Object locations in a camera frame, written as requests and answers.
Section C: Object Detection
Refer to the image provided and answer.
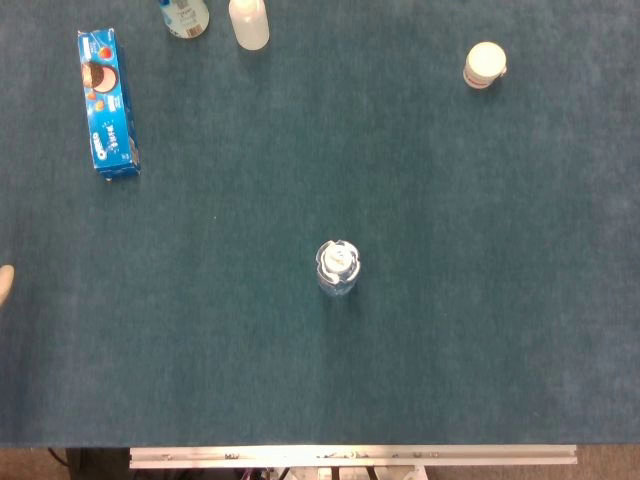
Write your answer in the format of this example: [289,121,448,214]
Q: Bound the clear water bottle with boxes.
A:
[315,239,362,297]

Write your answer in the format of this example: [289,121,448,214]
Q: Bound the translucent white plastic bottle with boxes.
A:
[228,0,271,51]

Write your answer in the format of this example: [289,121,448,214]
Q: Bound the blue labelled plastic bottle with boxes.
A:
[158,0,211,40]

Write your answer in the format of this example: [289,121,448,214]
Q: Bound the teal table cloth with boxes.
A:
[0,0,640,448]

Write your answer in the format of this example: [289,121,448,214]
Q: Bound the white lidded jar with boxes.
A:
[462,41,508,90]

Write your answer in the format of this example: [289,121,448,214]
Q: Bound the blue Oreo cookie box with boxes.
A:
[76,27,142,181]

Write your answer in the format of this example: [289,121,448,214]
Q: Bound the aluminium profile rail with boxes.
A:
[128,444,579,470]

